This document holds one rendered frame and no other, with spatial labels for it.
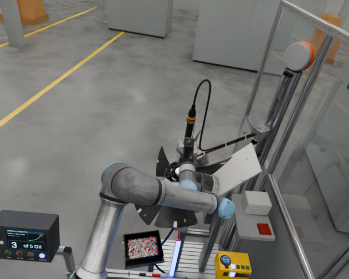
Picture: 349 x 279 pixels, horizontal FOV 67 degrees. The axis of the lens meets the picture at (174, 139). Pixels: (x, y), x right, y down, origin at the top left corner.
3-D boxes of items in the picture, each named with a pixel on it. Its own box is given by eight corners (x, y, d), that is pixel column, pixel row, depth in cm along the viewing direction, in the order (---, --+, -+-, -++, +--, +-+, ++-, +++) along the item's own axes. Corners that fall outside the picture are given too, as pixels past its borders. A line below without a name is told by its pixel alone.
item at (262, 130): (260, 133, 179) (263, 122, 174) (267, 138, 175) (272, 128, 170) (249, 137, 174) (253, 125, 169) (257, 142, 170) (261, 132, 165)
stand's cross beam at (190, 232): (208, 233, 204) (209, 230, 202) (209, 237, 201) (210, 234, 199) (184, 231, 203) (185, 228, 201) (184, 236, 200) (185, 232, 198)
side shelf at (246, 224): (260, 199, 200) (261, 196, 198) (273, 241, 171) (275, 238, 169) (229, 195, 199) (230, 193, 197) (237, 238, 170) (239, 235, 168)
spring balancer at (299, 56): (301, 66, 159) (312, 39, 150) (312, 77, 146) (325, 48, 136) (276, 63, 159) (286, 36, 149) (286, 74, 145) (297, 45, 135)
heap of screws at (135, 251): (155, 237, 165) (155, 233, 163) (159, 258, 154) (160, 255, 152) (124, 241, 160) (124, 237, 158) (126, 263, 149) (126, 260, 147)
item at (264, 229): (267, 225, 178) (268, 223, 176) (271, 235, 171) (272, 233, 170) (256, 223, 177) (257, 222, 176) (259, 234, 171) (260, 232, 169)
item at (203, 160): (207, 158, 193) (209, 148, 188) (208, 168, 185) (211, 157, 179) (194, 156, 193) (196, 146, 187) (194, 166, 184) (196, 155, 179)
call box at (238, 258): (242, 263, 142) (247, 252, 136) (246, 282, 134) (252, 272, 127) (213, 261, 141) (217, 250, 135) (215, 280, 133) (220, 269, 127)
